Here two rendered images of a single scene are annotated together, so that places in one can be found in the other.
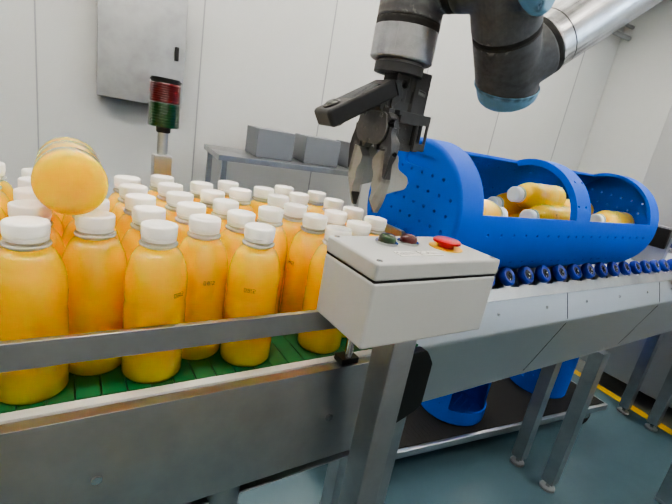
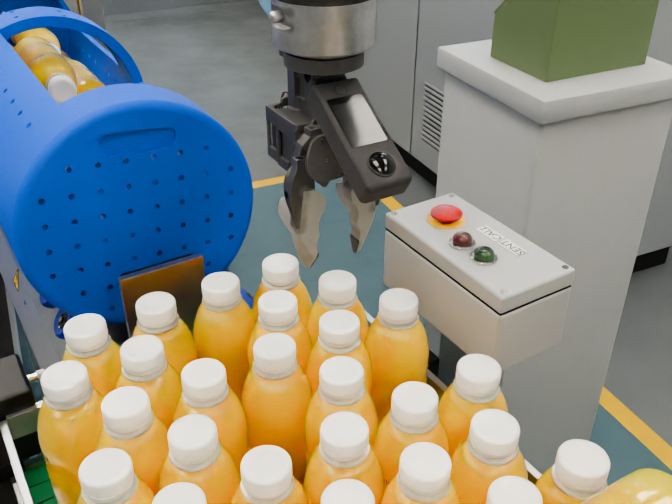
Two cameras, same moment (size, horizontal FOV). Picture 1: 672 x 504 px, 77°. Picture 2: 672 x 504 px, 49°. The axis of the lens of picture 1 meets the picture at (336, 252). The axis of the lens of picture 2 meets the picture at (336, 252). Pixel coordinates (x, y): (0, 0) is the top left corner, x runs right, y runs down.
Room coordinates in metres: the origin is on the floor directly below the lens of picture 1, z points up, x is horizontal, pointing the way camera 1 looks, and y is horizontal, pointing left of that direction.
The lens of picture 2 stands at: (0.61, 0.60, 1.52)
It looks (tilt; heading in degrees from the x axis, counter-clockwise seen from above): 32 degrees down; 273
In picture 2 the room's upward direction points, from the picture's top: straight up
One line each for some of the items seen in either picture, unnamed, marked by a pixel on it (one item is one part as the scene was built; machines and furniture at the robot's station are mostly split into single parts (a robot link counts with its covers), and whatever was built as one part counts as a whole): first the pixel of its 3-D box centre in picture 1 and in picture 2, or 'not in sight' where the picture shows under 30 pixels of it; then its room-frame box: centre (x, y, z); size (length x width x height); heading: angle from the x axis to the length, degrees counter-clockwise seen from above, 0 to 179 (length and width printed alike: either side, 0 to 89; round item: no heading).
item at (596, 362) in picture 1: (572, 422); not in sight; (1.40, -1.00, 0.31); 0.06 x 0.06 x 0.63; 35
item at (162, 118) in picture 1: (164, 114); not in sight; (0.93, 0.42, 1.18); 0.06 x 0.06 x 0.05
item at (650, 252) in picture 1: (652, 244); not in sight; (1.62, -1.19, 1.00); 0.10 x 0.04 x 0.15; 35
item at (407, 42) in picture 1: (401, 49); (320, 23); (0.66, -0.04, 1.35); 0.10 x 0.09 x 0.05; 35
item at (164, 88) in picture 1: (165, 93); not in sight; (0.93, 0.42, 1.23); 0.06 x 0.06 x 0.04
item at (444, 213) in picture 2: (446, 242); (446, 214); (0.53, -0.14, 1.11); 0.04 x 0.04 x 0.01
